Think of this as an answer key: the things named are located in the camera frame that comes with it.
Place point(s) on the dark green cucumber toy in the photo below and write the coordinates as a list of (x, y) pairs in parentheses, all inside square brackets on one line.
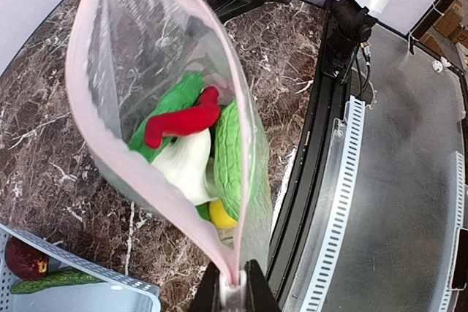
[(55, 279)]

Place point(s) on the clear zip top bag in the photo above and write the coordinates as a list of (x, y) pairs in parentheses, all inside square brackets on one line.
[(159, 95)]

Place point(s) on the dark red apple toy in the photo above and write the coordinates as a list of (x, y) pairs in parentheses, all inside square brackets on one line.
[(24, 261)]

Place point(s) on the long green pepper toy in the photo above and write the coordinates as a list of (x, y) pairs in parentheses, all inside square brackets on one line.
[(180, 97)]

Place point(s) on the green leafy vegetable toy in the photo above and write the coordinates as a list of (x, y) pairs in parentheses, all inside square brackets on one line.
[(203, 211)]

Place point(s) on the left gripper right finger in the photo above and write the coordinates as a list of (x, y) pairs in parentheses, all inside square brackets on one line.
[(259, 297)]

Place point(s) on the right black frame post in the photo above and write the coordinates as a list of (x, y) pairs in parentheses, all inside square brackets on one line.
[(434, 12)]

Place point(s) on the blue plastic basket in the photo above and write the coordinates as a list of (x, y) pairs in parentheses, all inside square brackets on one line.
[(117, 292)]

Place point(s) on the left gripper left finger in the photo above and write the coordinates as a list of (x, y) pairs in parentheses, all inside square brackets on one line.
[(207, 297)]

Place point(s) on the black front rail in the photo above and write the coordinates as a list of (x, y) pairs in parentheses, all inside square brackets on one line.
[(326, 103)]

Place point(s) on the yellow corn toy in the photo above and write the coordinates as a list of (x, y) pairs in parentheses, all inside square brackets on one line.
[(224, 218)]

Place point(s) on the white radish toy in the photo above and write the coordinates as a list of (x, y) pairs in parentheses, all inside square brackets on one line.
[(183, 164)]

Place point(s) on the red chili pepper toy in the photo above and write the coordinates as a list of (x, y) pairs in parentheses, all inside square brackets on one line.
[(183, 123)]

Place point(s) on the white slotted cable duct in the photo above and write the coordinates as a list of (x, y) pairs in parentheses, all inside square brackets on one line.
[(389, 211)]

